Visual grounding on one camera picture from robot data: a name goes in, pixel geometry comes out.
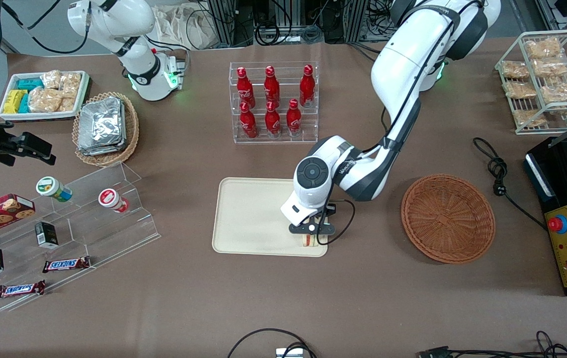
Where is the white rectangular snack tray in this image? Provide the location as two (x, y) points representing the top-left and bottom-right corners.
(0, 71), (90, 121)

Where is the cream plastic tray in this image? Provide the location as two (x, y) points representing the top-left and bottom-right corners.
(212, 177), (329, 258)

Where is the light wicker basket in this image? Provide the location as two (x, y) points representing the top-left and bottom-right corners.
(72, 91), (140, 167)

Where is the brown wicker basket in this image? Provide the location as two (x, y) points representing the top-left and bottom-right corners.
(401, 174), (496, 265)

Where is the green lid yoghurt cup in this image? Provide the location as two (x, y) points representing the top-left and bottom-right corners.
(36, 176), (73, 203)

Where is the yellow snack pack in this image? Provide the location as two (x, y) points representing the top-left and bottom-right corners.
(3, 89), (28, 114)

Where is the silver foil pack stack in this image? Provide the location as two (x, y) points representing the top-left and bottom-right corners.
(77, 96), (127, 157)

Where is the red lid yoghurt cup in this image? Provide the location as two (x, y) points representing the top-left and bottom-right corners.
(98, 188), (130, 214)

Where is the clear acrylic bottle rack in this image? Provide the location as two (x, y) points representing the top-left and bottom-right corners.
(229, 61), (320, 145)

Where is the clear acrylic stepped shelf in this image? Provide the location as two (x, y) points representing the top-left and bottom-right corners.
(0, 162), (161, 313)

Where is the snickers bar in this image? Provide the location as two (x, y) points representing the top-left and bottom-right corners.
(42, 256), (91, 273)
(0, 280), (46, 300)

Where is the red cola bottle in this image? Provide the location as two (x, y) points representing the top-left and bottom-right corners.
(299, 65), (316, 108)
(264, 65), (281, 106)
(264, 100), (282, 137)
(286, 98), (303, 137)
(239, 102), (258, 139)
(236, 67), (256, 107)

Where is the beige cloth bag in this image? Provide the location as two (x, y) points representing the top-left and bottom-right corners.
(152, 4), (219, 50)

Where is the wrapped bread pack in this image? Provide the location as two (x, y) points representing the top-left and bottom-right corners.
(532, 57), (567, 78)
(501, 61), (530, 80)
(539, 75), (567, 106)
(503, 81), (537, 99)
(524, 38), (563, 60)
(512, 108), (548, 128)

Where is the black machine housing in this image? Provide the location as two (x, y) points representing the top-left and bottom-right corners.
(524, 137), (567, 297)

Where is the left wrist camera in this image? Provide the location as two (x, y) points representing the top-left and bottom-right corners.
(289, 221), (336, 236)

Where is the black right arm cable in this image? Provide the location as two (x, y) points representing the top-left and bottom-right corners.
(1, 0), (91, 55)

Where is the black looped cable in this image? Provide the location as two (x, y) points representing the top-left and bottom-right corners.
(227, 328), (318, 358)

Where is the black cable with connector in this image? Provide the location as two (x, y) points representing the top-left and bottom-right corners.
(417, 331), (567, 358)

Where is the black power cable with plug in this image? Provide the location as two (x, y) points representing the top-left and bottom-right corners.
(472, 137), (547, 232)

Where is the aluminium profile frame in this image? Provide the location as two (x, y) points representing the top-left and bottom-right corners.
(206, 0), (255, 48)

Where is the white wire rack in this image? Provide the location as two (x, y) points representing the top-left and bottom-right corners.
(495, 29), (567, 136)

